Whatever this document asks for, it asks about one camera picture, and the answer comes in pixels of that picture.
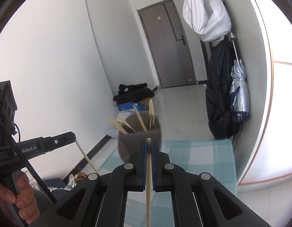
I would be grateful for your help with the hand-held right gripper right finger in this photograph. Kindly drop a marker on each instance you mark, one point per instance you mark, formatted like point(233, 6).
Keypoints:
point(155, 165)

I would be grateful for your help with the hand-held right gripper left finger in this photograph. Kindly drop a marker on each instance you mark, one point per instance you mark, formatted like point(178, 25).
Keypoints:
point(143, 165)

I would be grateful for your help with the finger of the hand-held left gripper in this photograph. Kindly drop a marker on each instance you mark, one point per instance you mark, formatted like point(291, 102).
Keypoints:
point(63, 140)

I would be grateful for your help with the white and grey utensil holder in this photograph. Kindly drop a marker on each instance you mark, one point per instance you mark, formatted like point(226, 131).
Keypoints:
point(129, 144)

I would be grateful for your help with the light wooden chopstick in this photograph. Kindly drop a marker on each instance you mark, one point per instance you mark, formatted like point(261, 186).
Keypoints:
point(86, 157)
point(148, 205)

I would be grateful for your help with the bunch of wooden chopsticks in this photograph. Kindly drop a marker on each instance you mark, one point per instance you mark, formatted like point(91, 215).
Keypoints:
point(151, 110)

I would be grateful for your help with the person's left hand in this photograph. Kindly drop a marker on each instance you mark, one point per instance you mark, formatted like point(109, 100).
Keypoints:
point(23, 198)

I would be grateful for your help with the white shoe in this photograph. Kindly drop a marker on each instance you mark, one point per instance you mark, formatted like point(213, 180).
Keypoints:
point(73, 181)

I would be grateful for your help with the teal checkered tablecloth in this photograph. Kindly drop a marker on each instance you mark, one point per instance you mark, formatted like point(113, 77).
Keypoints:
point(198, 151)

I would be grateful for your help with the white plastic bag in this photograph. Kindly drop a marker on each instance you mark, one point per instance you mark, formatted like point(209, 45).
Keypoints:
point(124, 113)

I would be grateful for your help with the blue box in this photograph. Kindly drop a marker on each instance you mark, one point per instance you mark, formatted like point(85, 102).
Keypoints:
point(127, 106)

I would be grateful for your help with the brown cardboard box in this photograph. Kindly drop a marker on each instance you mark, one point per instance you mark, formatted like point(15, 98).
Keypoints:
point(146, 101)

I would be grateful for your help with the person's grey trouser leg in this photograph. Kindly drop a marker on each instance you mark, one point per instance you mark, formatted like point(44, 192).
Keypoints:
point(41, 204)

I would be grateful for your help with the pile of black clothes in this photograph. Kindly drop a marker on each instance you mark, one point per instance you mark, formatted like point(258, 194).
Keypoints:
point(131, 94)

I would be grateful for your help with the black backpack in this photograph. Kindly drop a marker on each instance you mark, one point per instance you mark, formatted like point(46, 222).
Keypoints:
point(219, 94)

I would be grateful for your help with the silver folded umbrella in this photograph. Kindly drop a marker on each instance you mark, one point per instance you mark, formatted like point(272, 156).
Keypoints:
point(239, 94)

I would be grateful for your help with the grey door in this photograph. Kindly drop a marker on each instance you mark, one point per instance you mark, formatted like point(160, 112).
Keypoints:
point(164, 52)

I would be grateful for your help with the black coat rack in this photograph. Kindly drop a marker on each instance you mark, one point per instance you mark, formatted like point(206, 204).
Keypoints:
point(203, 59)

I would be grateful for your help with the bright window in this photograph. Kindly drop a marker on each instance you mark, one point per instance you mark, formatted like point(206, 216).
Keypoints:
point(283, 123)

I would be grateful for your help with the white cloth bag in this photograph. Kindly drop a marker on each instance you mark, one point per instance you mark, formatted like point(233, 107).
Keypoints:
point(207, 16)

